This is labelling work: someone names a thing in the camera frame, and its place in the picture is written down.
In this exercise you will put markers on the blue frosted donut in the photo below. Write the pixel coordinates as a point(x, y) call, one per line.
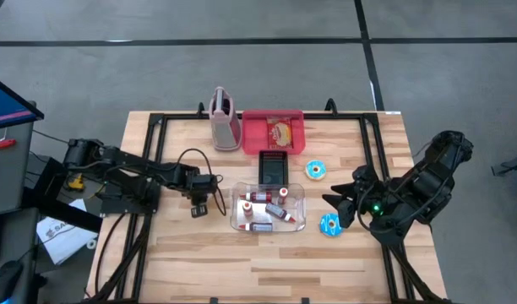
point(310, 165)

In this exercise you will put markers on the blue donut with white swirl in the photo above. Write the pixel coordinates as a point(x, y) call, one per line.
point(326, 230)

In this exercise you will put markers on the grey cabinet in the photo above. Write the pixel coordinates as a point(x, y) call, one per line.
point(9, 177)

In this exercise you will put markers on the snack packet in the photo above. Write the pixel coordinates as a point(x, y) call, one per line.
point(279, 133)

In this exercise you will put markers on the clear plastic bin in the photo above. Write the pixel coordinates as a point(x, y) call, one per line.
point(298, 190)

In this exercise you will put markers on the black aluminium table frame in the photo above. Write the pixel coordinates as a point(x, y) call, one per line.
point(347, 116)

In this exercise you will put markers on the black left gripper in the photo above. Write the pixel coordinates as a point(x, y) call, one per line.
point(199, 186)

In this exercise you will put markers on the white label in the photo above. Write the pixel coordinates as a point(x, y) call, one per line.
point(392, 112)

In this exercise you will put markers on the red plastic tray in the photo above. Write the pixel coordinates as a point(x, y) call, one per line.
point(254, 135)

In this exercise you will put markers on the white tape roll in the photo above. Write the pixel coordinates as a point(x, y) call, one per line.
point(88, 244)

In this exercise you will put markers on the yellow tool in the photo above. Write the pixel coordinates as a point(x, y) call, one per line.
point(75, 184)

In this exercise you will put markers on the red food colouring bottle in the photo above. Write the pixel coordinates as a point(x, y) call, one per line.
point(258, 197)
point(247, 208)
point(282, 196)
point(277, 211)
point(258, 227)

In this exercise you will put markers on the white paper sheet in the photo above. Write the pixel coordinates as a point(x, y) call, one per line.
point(60, 240)

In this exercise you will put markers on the small black tray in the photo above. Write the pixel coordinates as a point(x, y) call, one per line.
point(273, 169)

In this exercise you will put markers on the black chair base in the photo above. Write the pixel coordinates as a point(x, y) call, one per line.
point(512, 166)

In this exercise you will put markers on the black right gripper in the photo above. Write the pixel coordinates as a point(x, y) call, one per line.
point(360, 198)

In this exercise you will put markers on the monitor with blue screen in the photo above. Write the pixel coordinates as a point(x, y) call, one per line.
point(5, 107)

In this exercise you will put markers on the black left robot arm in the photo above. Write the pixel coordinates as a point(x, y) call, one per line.
point(127, 169)

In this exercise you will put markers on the black computer mouse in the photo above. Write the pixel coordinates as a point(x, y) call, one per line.
point(3, 280)

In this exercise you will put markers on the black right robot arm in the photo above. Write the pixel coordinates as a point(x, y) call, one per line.
point(427, 186)

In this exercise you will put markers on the pink toy purse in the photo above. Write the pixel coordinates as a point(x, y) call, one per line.
point(226, 135)

